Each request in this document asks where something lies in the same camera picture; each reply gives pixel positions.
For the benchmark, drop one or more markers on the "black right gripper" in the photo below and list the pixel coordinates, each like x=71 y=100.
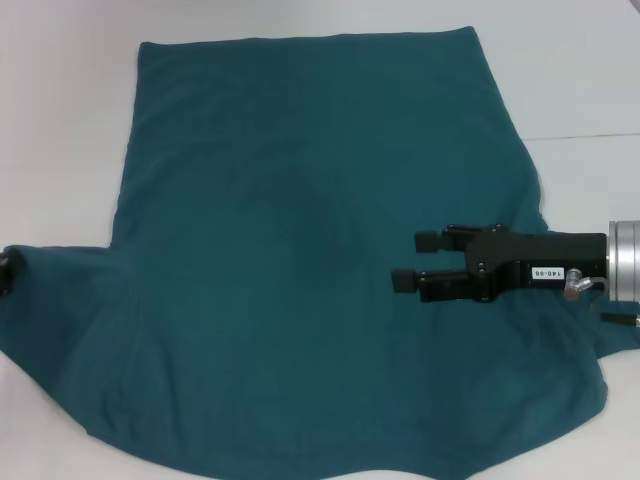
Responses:
x=515 y=255

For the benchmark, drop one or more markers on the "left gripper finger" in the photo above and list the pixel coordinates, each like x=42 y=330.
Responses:
x=4 y=275

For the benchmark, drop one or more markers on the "teal blue shirt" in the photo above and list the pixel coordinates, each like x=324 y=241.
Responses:
x=320 y=175

